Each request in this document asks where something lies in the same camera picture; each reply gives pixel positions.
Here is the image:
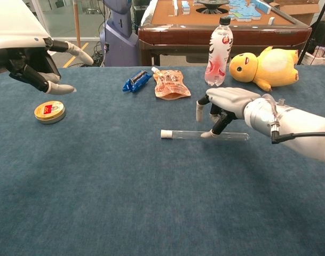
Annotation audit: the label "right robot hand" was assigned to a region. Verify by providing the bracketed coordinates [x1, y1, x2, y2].
[195, 87, 261, 139]

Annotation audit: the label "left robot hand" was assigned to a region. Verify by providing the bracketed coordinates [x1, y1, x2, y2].
[0, 0, 94, 95]

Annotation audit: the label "clear plastic ruler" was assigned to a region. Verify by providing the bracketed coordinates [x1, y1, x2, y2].
[160, 129, 250, 141]

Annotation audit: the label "black-capped bottle red white label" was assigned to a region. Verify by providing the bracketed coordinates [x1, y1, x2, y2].
[204, 16, 234, 87]

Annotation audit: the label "yellow duck plush toy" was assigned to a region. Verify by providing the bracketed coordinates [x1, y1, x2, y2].
[228, 46, 299, 93]

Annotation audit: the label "wooden pole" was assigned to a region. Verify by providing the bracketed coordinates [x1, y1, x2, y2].
[73, 0, 82, 49]

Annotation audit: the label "orange spout pouch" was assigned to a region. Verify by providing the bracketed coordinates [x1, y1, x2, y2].
[150, 66, 192, 101]

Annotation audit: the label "brown mahjong table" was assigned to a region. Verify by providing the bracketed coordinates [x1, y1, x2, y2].
[137, 0, 313, 67]

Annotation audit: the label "round yellow tin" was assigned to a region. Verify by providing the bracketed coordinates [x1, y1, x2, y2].
[34, 100, 67, 125]

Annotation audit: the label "blue-grey machine base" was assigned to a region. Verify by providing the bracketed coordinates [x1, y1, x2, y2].
[99, 0, 139, 67]

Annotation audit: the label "black tripod stand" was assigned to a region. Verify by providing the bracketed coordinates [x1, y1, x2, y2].
[297, 0, 325, 66]

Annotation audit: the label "cardboard box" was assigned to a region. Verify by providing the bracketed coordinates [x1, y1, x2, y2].
[274, 0, 323, 26]

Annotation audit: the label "blue table cloth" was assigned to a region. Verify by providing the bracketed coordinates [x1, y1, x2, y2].
[0, 65, 325, 256]

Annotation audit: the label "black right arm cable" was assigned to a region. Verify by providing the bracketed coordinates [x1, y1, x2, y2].
[271, 127, 325, 145]

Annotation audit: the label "black tangled floor cables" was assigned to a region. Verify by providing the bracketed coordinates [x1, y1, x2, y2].
[81, 39, 107, 67]

